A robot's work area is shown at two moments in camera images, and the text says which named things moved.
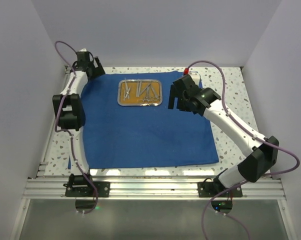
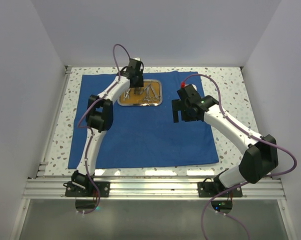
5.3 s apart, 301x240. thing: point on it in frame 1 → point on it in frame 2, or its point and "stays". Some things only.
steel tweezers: (126, 89) stays
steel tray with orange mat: (140, 92) stays
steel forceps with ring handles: (148, 99) stays
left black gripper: (98, 71) → (140, 83)
